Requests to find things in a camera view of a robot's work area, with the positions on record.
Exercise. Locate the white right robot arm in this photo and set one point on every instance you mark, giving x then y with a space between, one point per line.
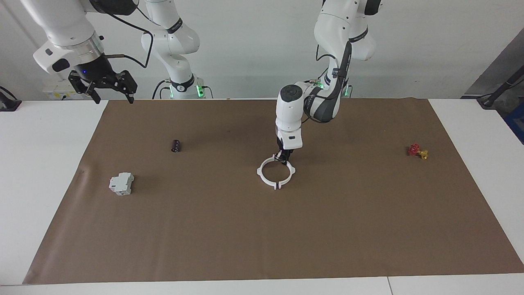
61 24

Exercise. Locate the black tripod stand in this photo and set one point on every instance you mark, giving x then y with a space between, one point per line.
497 92

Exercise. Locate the brown paper mat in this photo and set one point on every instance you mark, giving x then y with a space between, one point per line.
262 229

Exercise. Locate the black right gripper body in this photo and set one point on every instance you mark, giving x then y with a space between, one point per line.
100 76

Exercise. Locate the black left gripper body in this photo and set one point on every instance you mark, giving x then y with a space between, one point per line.
285 152

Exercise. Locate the black device on table edge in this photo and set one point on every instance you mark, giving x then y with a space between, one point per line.
10 104

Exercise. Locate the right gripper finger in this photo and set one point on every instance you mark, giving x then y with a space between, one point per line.
96 96
131 97

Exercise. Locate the blue box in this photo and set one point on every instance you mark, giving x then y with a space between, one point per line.
516 123

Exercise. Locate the red and yellow valve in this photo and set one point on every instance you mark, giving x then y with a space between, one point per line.
414 150

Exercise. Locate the black cylindrical capacitor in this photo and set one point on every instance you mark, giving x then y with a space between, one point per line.
176 146

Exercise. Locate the white circuit breaker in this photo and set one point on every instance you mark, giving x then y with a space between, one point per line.
120 184

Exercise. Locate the white power strip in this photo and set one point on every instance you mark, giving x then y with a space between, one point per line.
55 92

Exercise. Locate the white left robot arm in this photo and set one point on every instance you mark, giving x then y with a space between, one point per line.
288 110

